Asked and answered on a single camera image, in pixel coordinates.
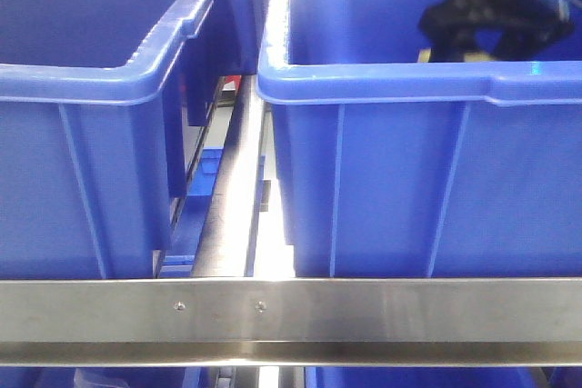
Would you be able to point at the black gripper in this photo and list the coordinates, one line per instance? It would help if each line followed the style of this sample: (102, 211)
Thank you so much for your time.
(504, 30)

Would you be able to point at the blue bin lower shelf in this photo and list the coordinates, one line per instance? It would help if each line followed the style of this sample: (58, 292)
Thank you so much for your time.
(205, 175)

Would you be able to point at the blue plastic bin middle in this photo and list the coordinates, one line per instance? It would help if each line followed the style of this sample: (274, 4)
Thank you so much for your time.
(390, 167)

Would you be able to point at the blue plastic bin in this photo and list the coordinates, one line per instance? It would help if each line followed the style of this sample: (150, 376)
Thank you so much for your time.
(91, 129)
(390, 167)

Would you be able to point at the blue plastic bin left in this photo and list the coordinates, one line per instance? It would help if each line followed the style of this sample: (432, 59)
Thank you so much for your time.
(91, 129)

